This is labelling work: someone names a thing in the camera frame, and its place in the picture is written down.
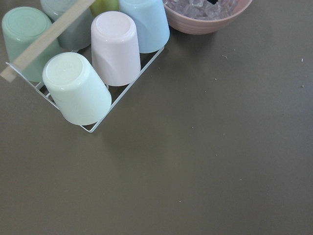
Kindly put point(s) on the pink ice bowl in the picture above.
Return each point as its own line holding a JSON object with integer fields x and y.
{"x": 208, "y": 20}

